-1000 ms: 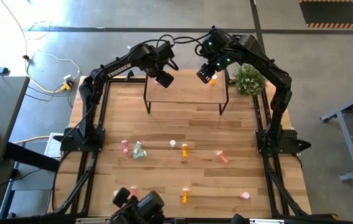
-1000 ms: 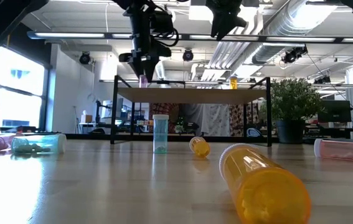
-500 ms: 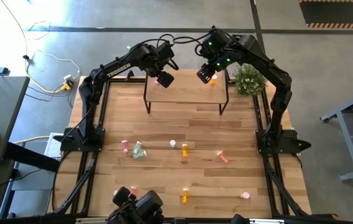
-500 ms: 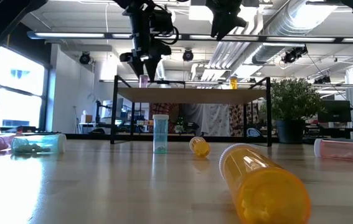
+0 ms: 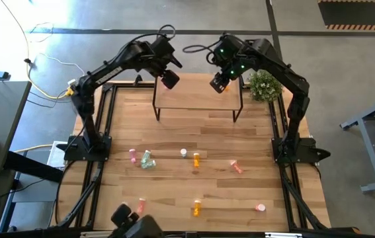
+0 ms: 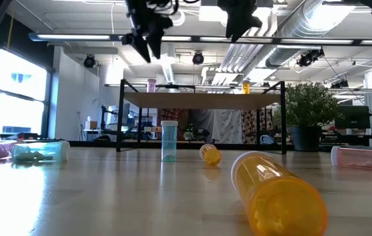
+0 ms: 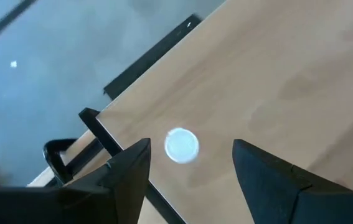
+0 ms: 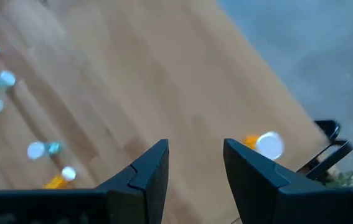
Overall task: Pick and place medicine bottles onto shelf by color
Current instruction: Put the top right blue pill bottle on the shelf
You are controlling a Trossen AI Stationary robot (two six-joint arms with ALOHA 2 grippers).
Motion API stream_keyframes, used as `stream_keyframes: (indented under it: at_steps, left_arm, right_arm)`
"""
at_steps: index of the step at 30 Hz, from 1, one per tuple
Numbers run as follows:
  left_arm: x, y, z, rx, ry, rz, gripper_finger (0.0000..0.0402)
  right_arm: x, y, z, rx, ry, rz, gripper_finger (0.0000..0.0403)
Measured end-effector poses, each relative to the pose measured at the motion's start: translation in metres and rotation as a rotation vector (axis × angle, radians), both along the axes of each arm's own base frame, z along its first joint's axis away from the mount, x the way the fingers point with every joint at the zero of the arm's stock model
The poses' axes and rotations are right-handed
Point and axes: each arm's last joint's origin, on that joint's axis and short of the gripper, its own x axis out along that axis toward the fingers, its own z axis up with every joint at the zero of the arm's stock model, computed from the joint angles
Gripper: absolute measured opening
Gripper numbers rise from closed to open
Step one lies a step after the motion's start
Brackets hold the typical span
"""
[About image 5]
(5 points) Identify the white box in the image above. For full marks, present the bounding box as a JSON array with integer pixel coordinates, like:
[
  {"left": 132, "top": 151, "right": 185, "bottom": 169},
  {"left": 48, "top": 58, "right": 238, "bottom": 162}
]
[{"left": 46, "top": 140, "right": 69, "bottom": 169}]

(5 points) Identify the black metal beam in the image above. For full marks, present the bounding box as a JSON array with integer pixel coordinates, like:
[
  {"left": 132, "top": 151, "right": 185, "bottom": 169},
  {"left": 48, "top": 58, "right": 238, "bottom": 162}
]
[{"left": 3, "top": 150, "right": 65, "bottom": 183}]

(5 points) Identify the white yellow power plug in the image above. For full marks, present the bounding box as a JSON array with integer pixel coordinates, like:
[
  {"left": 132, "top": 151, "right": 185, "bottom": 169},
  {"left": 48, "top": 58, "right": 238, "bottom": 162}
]
[{"left": 67, "top": 78, "right": 78, "bottom": 97}]

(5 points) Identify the white cable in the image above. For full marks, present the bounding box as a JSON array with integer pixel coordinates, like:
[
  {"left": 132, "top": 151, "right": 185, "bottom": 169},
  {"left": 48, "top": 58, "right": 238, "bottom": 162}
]
[{"left": 36, "top": 52, "right": 86, "bottom": 85}]

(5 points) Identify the silver metal bracket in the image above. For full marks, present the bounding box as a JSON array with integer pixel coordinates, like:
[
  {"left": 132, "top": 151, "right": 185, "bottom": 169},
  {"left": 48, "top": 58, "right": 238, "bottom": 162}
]
[
  {"left": 265, "top": 232, "right": 304, "bottom": 238},
  {"left": 80, "top": 231, "right": 114, "bottom": 238}
]

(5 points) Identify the green potted plant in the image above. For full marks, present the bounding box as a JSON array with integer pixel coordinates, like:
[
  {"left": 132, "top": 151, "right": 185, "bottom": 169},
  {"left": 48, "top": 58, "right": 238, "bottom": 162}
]
[{"left": 248, "top": 69, "right": 284, "bottom": 102}]

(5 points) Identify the black aluminium table frame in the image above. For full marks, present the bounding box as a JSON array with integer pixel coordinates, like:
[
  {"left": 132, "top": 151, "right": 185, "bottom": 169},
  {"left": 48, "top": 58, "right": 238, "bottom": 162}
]
[{"left": 54, "top": 81, "right": 360, "bottom": 238}]

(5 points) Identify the wooden shelf black metal frame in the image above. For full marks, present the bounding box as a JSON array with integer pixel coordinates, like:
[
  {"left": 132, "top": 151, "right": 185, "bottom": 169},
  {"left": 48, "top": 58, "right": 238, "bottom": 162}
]
[{"left": 152, "top": 68, "right": 245, "bottom": 123}]

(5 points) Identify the black mat hazard striped edge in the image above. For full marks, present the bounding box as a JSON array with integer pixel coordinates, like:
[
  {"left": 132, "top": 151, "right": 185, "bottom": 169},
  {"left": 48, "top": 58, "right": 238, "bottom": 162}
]
[{"left": 317, "top": 0, "right": 375, "bottom": 31}]

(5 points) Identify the grey metal table frame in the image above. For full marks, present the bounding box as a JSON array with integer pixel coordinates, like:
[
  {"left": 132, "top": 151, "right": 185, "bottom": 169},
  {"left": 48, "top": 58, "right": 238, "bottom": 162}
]
[{"left": 340, "top": 92, "right": 375, "bottom": 194}]

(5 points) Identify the yellow cable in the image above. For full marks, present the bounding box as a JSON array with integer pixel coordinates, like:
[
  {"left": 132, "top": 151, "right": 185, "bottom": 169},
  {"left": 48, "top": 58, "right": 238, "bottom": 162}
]
[{"left": 0, "top": 0, "right": 75, "bottom": 153}]

